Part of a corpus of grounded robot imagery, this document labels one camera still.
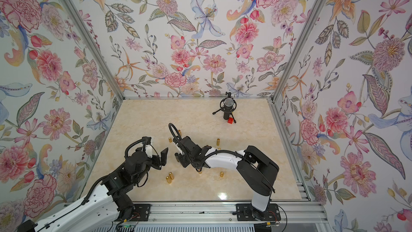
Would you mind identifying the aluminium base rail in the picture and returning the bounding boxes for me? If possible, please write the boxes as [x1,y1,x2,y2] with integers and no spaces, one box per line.
[75,201,329,232]

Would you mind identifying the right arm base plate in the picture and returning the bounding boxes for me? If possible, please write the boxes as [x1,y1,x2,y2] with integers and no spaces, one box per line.
[232,204,281,222]

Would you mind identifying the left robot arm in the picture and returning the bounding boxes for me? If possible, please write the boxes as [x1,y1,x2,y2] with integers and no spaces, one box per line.
[16,136,168,232]

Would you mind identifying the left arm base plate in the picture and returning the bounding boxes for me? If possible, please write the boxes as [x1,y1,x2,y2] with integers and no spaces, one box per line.
[118,204,151,222]

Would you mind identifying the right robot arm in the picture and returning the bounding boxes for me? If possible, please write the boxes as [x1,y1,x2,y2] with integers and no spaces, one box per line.
[168,123,280,221]

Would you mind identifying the black microphone on tripod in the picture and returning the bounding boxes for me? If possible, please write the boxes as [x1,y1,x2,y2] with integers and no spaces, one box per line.
[212,92,237,124]

